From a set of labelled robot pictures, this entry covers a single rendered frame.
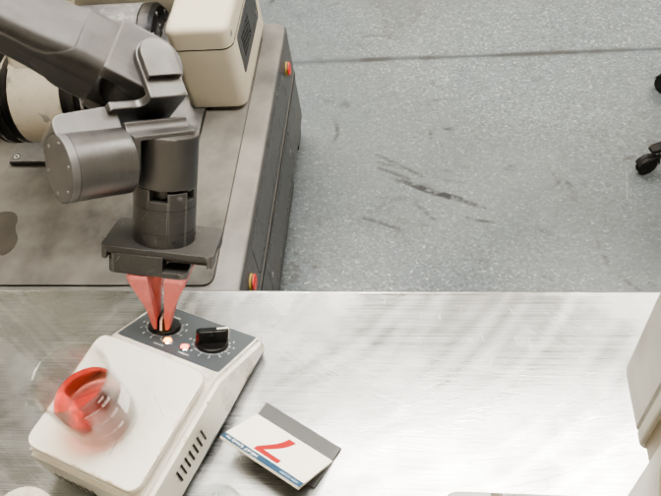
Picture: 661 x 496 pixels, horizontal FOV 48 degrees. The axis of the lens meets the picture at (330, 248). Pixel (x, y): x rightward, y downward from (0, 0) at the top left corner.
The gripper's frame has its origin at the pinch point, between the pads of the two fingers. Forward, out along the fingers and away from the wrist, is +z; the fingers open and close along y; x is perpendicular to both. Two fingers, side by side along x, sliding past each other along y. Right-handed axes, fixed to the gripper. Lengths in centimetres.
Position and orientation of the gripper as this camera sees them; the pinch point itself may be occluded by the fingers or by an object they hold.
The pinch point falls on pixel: (162, 319)
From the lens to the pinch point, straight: 75.3
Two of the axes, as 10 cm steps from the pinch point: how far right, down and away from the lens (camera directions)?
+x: 0.2, -4.3, 9.0
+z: -1.2, 9.0, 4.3
